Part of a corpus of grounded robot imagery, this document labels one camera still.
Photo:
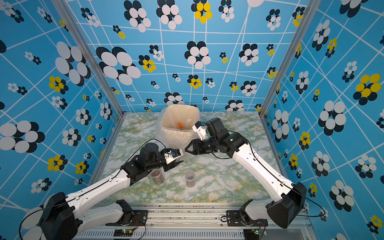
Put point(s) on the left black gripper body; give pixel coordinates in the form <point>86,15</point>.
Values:
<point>160,162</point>

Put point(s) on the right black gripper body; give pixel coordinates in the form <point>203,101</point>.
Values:
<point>207,146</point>

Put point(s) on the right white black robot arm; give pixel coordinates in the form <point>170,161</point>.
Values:
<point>287,198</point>

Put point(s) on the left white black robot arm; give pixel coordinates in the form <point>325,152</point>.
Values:
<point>63,216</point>

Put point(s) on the left clear tea jar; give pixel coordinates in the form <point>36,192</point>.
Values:
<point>157,176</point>

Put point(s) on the middle small tea jar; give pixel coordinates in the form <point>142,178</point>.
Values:
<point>190,177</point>

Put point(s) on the clear plastic bin liner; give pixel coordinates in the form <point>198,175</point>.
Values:
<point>171,135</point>

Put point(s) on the cream plastic trash bin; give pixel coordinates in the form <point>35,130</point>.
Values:
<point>179,127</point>

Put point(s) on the left green circuit board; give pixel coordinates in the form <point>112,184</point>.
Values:
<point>123,233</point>

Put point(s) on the green circuit board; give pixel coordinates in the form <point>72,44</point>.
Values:
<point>123,233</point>
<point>251,234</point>

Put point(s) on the right green circuit board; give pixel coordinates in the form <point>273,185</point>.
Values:
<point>251,234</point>

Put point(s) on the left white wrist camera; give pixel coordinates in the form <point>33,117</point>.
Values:
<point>171,155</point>

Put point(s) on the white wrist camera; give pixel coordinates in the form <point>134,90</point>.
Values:
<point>200,129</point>
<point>171,155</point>

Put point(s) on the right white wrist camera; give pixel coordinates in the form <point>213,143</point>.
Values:
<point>200,129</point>

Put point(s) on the aluminium front rail frame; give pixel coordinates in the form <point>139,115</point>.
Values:
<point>198,222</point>

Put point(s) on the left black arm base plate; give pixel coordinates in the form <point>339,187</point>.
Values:
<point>134,219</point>

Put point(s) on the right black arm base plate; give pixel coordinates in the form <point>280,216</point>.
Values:
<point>233,219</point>

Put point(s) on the right aluminium corner post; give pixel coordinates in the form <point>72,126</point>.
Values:
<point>288,57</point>

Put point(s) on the aluminium corner post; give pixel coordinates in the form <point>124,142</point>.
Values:
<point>81,42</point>
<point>288,57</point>

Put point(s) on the left aluminium corner post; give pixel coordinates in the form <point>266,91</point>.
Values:
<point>81,42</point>

